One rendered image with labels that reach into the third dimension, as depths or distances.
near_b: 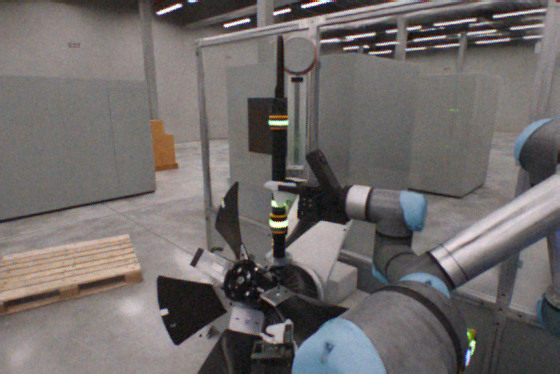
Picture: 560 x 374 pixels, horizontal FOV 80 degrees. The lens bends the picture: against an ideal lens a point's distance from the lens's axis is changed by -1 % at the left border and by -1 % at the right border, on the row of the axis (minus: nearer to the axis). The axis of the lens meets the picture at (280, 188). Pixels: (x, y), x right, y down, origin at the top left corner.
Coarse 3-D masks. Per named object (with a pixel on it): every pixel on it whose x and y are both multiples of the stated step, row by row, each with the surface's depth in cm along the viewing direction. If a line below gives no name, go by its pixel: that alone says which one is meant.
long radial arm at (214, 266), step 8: (200, 256) 128; (208, 256) 126; (216, 256) 124; (200, 264) 126; (208, 264) 124; (216, 264) 121; (224, 264) 120; (232, 264) 118; (208, 272) 122; (216, 272) 120; (224, 272) 118
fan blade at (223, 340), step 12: (228, 336) 88; (240, 336) 89; (252, 336) 90; (216, 348) 87; (228, 348) 87; (240, 348) 88; (252, 348) 89; (216, 360) 86; (228, 360) 86; (240, 360) 87; (204, 372) 85; (216, 372) 85; (228, 372) 85; (240, 372) 85
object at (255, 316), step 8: (232, 312) 91; (240, 312) 92; (248, 312) 93; (256, 312) 93; (232, 320) 91; (240, 320) 91; (256, 320) 93; (232, 328) 90; (240, 328) 90; (248, 328) 91; (256, 328) 92
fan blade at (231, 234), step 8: (232, 192) 113; (224, 200) 117; (232, 200) 111; (224, 208) 117; (232, 208) 110; (224, 216) 116; (232, 216) 109; (216, 224) 123; (224, 224) 116; (232, 224) 108; (224, 232) 117; (232, 232) 108; (232, 240) 109; (240, 240) 102; (232, 248) 112
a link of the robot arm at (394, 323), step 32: (384, 288) 39; (352, 320) 32; (384, 320) 31; (416, 320) 32; (448, 320) 34; (320, 352) 29; (352, 352) 28; (384, 352) 28; (416, 352) 29; (448, 352) 32
